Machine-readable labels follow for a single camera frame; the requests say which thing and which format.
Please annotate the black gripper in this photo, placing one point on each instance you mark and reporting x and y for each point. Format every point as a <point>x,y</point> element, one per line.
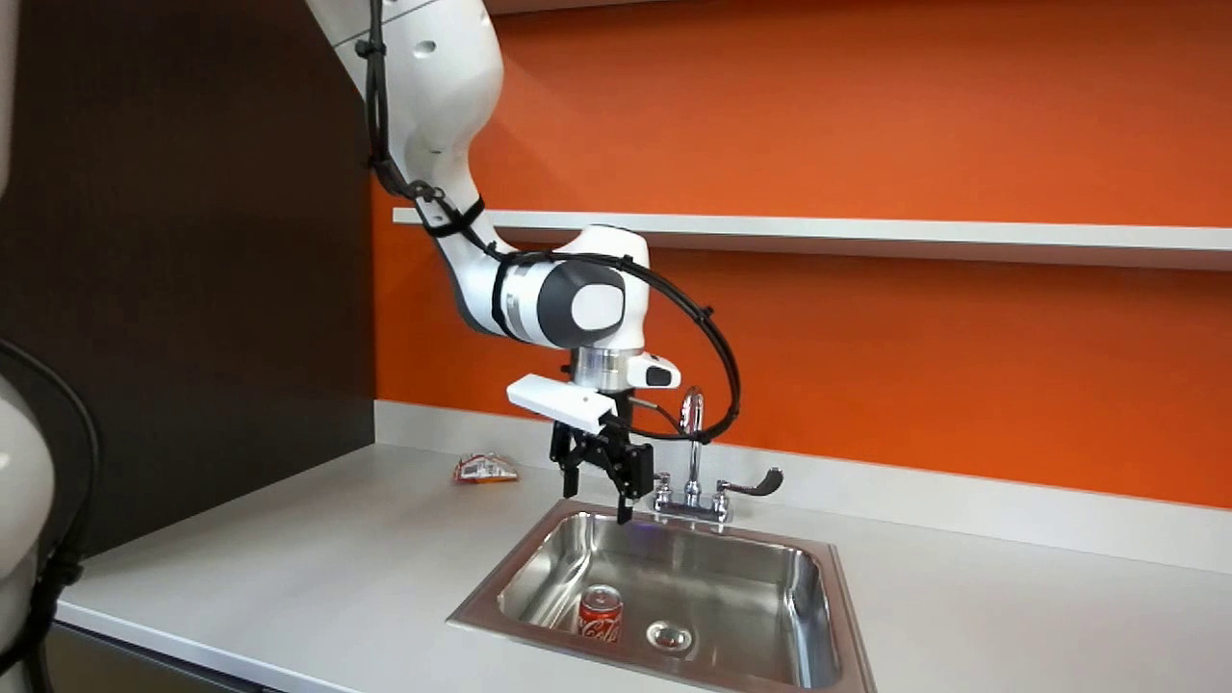
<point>603,449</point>

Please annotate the red coca cola can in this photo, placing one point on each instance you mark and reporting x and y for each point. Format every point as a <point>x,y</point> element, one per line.
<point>599,613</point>

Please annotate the round metal sink drain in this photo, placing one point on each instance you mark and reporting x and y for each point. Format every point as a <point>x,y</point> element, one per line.
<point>671,635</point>

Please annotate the stainless steel sink basin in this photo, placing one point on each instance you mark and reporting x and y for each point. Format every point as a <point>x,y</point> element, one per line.
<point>744,581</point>

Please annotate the crumpled snack wrapper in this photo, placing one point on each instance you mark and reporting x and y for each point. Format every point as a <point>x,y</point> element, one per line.
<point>487,469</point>

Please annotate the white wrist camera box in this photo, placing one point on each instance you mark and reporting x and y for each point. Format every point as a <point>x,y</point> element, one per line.
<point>563,400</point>

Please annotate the white wall shelf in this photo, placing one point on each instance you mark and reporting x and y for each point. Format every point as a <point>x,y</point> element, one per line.
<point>898,237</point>

